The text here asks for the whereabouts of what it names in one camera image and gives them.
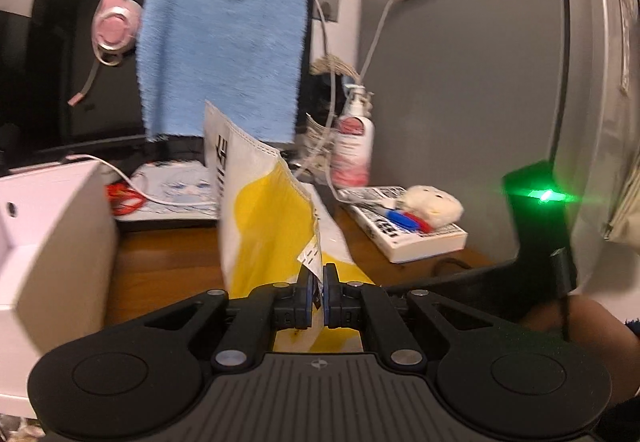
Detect white storage box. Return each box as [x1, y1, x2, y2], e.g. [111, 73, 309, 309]
[1, 162, 117, 417]

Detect yellow white plastic bag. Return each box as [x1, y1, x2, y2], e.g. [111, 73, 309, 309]
[202, 100, 376, 354]

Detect black computer monitor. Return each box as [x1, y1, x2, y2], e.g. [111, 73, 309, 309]
[1, 0, 311, 167]

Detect grey refrigerator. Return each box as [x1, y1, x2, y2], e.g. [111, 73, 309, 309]
[360, 0, 639, 275]

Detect pink headphones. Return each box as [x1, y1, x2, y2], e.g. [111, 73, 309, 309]
[67, 0, 142, 107]

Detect blue fluffy towel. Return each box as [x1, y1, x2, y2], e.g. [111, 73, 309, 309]
[136, 0, 309, 143]

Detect white cable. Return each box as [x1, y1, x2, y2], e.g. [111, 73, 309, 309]
[64, 152, 219, 209]

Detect blue red pens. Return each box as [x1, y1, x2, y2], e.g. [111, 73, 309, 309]
[369, 205, 432, 233]

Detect illustrated white mouse pad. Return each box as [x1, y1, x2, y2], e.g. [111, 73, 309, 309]
[107, 160, 218, 222]

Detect grey wall socket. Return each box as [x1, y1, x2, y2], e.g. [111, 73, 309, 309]
[318, 0, 341, 23]

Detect red orange cable bundle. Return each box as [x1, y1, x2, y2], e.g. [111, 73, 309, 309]
[105, 182, 149, 217]

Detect person's right hand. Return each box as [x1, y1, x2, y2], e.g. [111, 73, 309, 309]
[521, 295, 639, 405]

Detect white pink pump bottle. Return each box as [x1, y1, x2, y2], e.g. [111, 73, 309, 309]
[330, 84, 374, 188]

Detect white plush toy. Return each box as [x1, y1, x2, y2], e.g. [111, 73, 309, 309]
[400, 185, 464, 228]

